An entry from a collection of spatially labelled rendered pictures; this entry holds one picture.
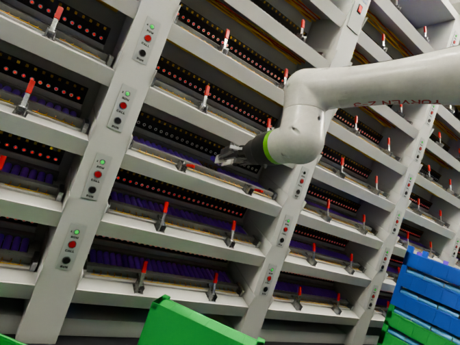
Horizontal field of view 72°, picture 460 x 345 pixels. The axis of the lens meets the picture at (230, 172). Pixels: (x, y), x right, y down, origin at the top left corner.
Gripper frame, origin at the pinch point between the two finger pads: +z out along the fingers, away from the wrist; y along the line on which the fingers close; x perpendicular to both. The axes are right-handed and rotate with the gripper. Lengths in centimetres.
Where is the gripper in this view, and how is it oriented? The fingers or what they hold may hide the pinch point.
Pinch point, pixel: (224, 159)
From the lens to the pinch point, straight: 104.2
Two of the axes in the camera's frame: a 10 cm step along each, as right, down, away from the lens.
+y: -8.1, -3.1, -4.9
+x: -2.2, 9.5, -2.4
